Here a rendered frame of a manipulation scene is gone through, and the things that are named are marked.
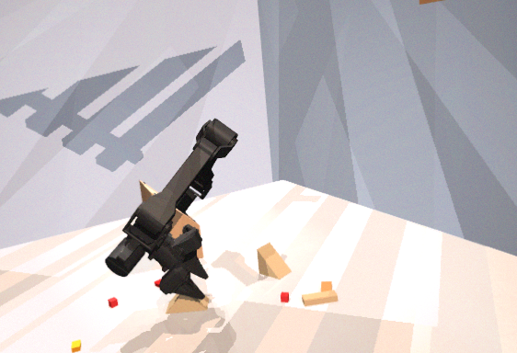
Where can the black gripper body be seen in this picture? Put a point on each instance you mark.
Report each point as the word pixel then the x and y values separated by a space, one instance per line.
pixel 174 270

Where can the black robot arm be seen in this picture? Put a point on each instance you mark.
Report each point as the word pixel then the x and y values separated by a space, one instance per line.
pixel 153 223

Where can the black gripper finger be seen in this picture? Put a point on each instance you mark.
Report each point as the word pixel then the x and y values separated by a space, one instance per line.
pixel 189 288
pixel 194 265

